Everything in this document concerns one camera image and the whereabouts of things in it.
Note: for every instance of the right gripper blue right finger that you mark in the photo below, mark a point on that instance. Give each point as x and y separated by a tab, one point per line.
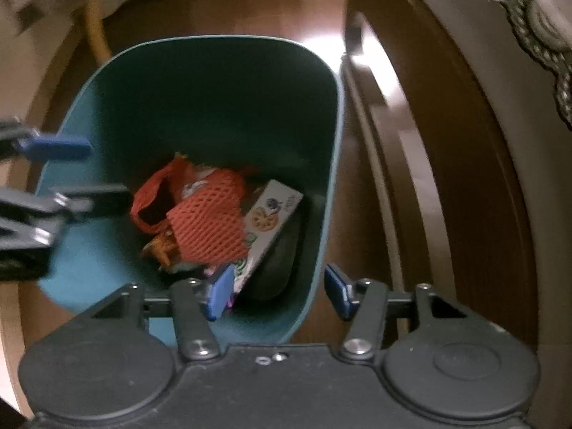
364	304

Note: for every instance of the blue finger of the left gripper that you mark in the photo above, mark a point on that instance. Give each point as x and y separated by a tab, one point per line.
20	140

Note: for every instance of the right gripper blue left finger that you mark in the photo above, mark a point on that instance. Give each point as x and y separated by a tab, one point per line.
195	303

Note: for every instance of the white ball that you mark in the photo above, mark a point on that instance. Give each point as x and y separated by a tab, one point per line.
208	226

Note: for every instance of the white purple biscuit wrapper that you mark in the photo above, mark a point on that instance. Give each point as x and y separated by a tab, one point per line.
274	205

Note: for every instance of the teal plastic trash bin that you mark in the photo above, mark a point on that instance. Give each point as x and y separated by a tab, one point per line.
268	105

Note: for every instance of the red plastic bag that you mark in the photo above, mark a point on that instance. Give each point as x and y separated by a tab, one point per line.
163	191

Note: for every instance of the yellow chair leg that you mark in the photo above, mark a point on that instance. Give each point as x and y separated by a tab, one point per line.
94	30

